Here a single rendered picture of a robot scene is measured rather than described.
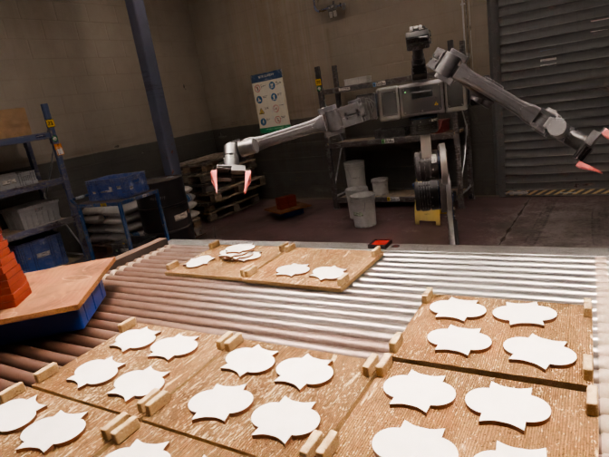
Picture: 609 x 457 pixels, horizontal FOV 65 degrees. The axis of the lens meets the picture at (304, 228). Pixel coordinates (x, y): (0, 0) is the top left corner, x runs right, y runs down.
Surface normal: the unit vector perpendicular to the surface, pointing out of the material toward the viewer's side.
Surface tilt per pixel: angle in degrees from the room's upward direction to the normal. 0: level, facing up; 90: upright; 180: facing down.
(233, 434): 0
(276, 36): 90
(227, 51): 90
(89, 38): 90
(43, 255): 90
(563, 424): 0
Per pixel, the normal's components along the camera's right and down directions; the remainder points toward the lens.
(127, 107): 0.83, 0.02
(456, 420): -0.15, -0.95
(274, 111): -0.54, 0.30
